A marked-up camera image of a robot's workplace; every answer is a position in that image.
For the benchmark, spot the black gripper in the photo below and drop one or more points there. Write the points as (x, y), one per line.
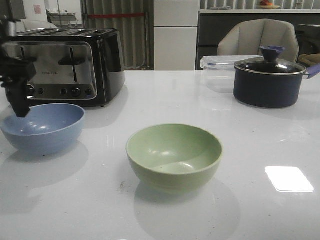
(15, 73)

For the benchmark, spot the blue bowl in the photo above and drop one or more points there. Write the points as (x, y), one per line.
(47, 128)

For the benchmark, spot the green bowl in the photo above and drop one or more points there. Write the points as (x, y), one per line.
(174, 158)

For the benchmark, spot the black and steel toaster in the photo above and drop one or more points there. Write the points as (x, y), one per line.
(83, 67)

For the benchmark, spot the beige chair left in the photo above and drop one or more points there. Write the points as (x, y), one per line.
(27, 25)

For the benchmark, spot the beige chair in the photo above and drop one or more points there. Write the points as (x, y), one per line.
(246, 38)
(27, 25)

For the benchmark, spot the red barrier tape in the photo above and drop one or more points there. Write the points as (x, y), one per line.
(115, 16)

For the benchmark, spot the white refrigerator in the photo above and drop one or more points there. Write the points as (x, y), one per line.
(175, 34)

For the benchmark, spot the clear plastic food container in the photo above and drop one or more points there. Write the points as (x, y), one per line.
(218, 72)

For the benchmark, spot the dark kitchen counter cabinet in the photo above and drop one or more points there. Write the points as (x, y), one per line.
(214, 25)

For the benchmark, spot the beige chair right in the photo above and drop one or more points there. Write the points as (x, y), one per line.
(246, 38)

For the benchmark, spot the dark blue saucepan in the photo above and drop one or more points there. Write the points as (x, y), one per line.
(270, 90)

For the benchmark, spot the glass pot lid blue knob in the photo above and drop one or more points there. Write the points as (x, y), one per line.
(270, 63)

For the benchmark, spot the fruit plate on counter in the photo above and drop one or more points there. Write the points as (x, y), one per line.
(267, 5)

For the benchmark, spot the brown object behind pot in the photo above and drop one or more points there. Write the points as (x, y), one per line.
(309, 59)

